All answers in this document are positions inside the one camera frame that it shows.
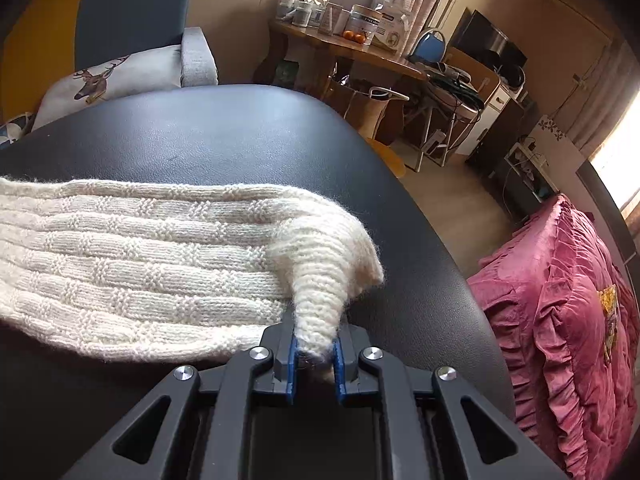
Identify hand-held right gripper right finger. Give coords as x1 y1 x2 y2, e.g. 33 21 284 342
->
332 322 571 480

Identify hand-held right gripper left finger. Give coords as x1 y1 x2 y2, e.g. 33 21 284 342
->
60 317 298 480

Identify white knitted scarf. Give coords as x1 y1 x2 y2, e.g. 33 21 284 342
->
0 176 386 386

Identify pink ruffled bedspread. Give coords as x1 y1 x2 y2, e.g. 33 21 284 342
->
467 192 640 480

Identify yellow stool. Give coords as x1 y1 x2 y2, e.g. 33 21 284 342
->
367 137 407 179

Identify black leather padded table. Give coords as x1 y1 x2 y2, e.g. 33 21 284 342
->
0 84 516 480

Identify brown paper bag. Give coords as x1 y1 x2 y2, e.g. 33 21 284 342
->
325 75 397 139

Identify white cabinet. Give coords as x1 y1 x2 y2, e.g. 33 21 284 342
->
465 77 527 161

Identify wooden side table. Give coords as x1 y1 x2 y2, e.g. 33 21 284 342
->
255 20 431 146

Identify deer print pillow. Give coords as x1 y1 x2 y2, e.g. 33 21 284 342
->
31 44 183 131

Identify blue folding chair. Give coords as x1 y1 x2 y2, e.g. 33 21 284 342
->
400 29 482 172

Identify bright window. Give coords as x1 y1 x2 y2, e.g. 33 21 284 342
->
590 125 640 241

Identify white carton box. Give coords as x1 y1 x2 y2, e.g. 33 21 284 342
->
375 7 412 54

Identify large white tin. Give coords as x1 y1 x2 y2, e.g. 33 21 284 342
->
349 4 384 44

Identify leaf print pillow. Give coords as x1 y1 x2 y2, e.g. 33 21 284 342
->
0 112 36 148

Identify black television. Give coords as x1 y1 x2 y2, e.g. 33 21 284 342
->
447 8 529 72

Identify beige curtain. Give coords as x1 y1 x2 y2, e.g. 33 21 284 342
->
567 40 640 158

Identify teal yellow grey sofa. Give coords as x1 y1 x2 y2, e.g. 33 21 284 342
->
0 0 219 126

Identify bundle of green cables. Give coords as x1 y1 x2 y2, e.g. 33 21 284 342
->
425 62 486 111

